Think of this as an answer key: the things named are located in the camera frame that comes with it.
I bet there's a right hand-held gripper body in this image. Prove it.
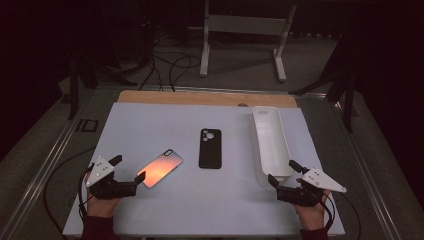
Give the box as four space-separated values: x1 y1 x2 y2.
275 167 348 208

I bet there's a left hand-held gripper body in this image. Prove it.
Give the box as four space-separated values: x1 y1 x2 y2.
85 155 138 201

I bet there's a long white plastic tray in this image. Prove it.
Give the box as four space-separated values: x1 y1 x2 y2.
249 105 296 187

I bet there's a black phone case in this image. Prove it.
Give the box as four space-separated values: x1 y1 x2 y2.
198 128 223 170

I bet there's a person's left hand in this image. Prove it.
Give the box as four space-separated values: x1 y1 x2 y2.
84 174 123 219

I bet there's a person's right hand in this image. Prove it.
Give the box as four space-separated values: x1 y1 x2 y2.
293 189 331 232

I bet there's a white table board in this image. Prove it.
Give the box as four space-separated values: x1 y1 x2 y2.
62 101 346 238

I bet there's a black tripod stand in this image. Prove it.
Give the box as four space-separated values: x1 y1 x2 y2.
68 49 138 121
288 33 358 133

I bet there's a left hand-held gripper cable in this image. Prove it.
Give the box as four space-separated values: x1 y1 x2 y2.
77 163 96 222

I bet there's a hand-held gripper cable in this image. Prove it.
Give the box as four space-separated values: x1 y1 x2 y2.
319 191 336 232
77 163 96 222

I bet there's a right hand-held gripper cable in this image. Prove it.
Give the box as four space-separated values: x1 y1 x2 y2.
319 191 336 232

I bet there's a thin black cable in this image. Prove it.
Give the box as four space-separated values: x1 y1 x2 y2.
43 146 96 236
334 191 363 240

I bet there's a metal floor rail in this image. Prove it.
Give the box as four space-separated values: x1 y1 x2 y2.
0 96 86 240
333 99 403 240

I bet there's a bundle of black floor cables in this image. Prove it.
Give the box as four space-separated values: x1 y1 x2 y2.
138 33 203 93

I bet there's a white metal stand frame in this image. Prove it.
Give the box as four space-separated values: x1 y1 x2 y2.
188 0 298 83

